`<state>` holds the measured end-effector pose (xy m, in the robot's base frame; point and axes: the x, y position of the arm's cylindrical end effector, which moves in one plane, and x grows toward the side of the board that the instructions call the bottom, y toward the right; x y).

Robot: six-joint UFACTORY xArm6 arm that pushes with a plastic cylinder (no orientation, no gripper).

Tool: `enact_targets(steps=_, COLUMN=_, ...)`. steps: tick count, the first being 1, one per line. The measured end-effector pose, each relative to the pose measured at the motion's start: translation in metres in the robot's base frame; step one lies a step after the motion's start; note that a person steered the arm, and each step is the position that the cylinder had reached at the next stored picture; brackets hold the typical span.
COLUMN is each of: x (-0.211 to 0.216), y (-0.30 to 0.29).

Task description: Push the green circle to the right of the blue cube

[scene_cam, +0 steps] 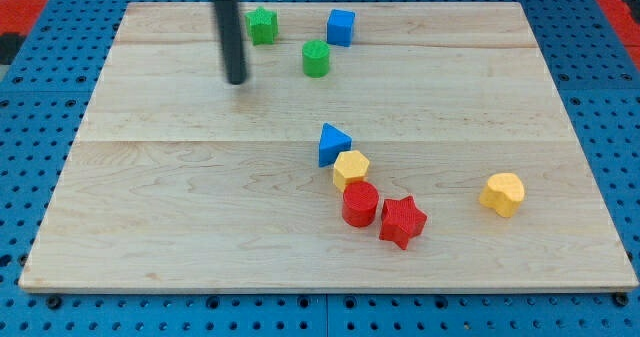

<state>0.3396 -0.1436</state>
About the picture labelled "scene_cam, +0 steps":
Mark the blue cube block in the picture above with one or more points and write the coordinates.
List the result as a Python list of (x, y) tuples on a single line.
[(339, 27)]

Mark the blue triangle block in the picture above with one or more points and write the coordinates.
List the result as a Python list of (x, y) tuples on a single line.
[(332, 142)]

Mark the yellow hexagon block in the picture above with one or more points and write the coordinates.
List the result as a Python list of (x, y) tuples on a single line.
[(349, 167)]

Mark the red cylinder block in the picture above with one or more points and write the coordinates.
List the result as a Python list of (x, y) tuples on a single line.
[(360, 202)]

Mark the light wooden board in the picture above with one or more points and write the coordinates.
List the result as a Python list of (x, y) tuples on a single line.
[(180, 183)]

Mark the red star block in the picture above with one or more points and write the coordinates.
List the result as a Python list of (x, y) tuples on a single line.
[(401, 220)]

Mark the green cylinder block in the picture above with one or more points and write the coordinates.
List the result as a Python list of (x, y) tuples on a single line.
[(316, 58)]

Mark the green star block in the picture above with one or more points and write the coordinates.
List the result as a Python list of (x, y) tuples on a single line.
[(262, 26)]

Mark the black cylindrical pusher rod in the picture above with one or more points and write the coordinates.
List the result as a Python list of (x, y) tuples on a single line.
[(232, 46)]

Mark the yellow heart block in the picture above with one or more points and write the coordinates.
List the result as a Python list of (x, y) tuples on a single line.
[(503, 193)]

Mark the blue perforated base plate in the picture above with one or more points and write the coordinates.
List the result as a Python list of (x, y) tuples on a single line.
[(48, 86)]

